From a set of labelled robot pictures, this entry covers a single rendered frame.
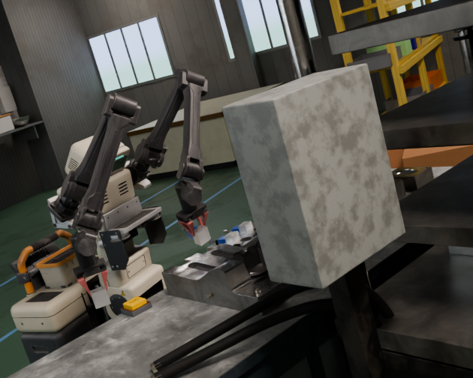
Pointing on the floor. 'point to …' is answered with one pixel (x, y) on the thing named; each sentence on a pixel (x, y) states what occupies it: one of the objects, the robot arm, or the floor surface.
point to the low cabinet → (209, 132)
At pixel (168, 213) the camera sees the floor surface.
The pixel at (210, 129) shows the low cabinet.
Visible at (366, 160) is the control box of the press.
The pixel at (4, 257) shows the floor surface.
